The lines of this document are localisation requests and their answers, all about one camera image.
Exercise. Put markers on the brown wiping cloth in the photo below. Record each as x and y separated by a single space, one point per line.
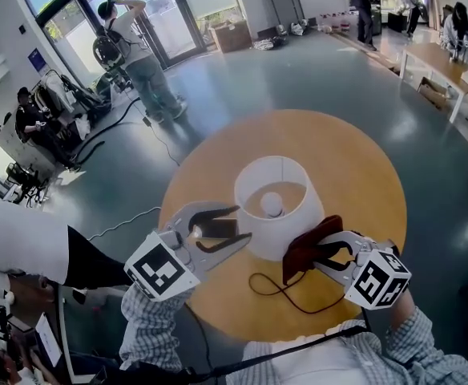
302 251

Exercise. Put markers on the black wheeled chair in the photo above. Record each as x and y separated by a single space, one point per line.
25 183

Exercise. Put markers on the clothes rack with garments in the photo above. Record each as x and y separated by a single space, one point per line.
77 94

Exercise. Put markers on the row of small plastic containers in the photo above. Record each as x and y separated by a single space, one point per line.
334 22

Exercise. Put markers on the person's left forearm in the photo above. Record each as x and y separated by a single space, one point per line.
150 327

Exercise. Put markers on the black green backpack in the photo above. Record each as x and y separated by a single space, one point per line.
107 52

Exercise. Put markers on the blue wall sign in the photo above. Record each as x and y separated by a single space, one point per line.
37 60

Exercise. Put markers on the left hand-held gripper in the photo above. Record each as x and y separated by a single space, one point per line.
158 267

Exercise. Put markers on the large glass entrance window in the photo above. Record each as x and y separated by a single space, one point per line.
158 10

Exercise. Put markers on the white table lamp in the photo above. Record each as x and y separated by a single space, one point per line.
274 235

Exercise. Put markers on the wooden planter box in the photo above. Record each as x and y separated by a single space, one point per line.
232 36

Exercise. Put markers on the white plastic bag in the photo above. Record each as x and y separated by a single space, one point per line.
82 126

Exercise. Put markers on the dark screen smartphone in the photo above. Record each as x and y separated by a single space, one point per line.
222 228

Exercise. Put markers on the grey folding cart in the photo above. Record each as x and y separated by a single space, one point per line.
284 2

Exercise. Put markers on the white table with wooden top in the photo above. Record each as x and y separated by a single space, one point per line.
438 60

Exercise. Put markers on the person's right forearm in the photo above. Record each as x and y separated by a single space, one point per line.
418 343

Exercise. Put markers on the person's body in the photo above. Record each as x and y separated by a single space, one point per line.
310 359

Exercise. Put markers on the open cardboard box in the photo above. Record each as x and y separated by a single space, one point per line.
432 92

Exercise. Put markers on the white paper sheet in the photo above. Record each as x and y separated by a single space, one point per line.
49 339

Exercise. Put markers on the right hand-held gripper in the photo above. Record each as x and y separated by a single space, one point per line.
378 283

